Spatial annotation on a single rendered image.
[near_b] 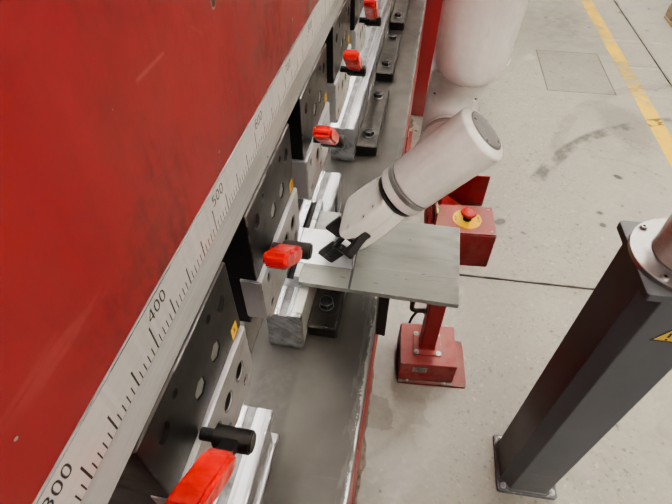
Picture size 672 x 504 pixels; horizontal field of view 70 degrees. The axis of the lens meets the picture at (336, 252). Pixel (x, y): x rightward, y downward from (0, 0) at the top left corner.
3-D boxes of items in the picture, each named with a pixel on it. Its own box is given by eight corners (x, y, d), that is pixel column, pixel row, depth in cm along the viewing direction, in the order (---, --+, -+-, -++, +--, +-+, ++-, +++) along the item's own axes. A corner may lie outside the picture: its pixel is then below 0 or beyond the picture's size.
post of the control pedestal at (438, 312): (434, 351, 172) (464, 246, 133) (419, 349, 172) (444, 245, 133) (434, 338, 176) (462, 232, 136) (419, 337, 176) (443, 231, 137)
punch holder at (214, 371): (200, 531, 39) (140, 455, 27) (104, 510, 40) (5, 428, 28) (255, 369, 49) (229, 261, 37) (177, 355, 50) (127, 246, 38)
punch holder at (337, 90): (335, 129, 80) (335, 27, 67) (285, 124, 81) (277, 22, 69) (350, 85, 90) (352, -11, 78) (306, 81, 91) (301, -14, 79)
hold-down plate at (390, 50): (392, 82, 152) (393, 73, 149) (375, 81, 152) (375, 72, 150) (400, 42, 172) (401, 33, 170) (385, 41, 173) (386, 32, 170)
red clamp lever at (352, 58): (361, 48, 68) (367, 66, 77) (333, 45, 68) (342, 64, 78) (360, 61, 68) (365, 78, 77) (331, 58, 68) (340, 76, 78)
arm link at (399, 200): (396, 148, 73) (382, 159, 75) (389, 184, 67) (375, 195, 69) (433, 181, 76) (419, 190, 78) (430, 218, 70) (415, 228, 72)
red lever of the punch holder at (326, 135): (335, 124, 54) (346, 136, 64) (300, 121, 55) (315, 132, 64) (334, 141, 54) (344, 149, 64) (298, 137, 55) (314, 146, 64)
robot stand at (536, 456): (547, 443, 161) (721, 229, 88) (556, 500, 149) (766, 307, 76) (492, 435, 163) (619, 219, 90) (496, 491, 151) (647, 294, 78)
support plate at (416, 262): (457, 308, 77) (459, 305, 77) (298, 285, 81) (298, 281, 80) (459, 231, 89) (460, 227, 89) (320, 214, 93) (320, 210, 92)
